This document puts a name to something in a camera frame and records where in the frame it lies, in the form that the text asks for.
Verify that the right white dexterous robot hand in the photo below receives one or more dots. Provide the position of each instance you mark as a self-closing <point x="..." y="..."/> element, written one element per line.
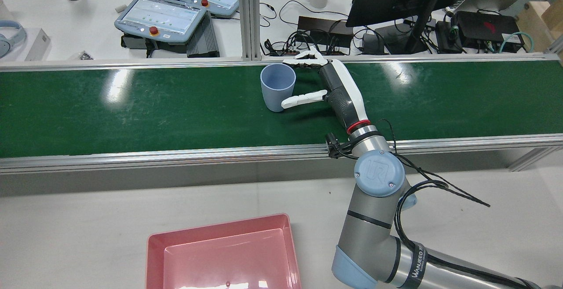
<point x="343" y="91"/>

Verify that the light blue plastic cup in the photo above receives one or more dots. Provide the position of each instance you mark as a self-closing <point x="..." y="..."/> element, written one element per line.
<point x="275" y="93"/>

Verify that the right grey UR5e robot arm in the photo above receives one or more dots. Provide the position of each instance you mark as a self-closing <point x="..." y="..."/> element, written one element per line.
<point x="378" y="218"/>

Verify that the black box red logo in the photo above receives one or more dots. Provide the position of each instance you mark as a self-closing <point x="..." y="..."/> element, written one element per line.
<point x="488" y="27"/>

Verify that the metal electronics box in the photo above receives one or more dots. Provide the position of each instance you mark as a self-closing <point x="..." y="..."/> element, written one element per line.
<point x="167" y="48"/>

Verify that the pink plastic box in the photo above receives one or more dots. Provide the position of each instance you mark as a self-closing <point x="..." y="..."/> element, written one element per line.
<point x="220" y="254"/>

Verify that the black computer tower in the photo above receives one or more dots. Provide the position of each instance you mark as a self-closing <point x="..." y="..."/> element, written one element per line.
<point x="325" y="27"/>

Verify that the black power adapter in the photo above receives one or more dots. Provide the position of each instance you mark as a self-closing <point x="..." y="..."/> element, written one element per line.
<point x="446" y="34"/>

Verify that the dark grey finned unit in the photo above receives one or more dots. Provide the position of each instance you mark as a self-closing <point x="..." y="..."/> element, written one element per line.
<point x="203" y="38"/>

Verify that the small white tube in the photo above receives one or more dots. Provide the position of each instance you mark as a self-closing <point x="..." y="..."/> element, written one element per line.
<point x="121" y="8"/>

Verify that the black plastic parts bag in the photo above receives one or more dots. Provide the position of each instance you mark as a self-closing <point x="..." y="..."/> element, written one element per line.
<point x="83" y="56"/>

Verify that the light blue headphones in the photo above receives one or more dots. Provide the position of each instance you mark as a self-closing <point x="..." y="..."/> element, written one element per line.
<point x="15" y="34"/>

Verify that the aluminium profile post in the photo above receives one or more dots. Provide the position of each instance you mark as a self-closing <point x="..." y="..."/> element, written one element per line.
<point x="249" y="16"/>

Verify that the slanted aluminium frame leg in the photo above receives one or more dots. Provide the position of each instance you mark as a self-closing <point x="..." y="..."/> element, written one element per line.
<point x="534" y="159"/>

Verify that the green conveyor belt aluminium frame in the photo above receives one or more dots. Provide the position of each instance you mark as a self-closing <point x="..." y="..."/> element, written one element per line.
<point x="132" y="108"/>

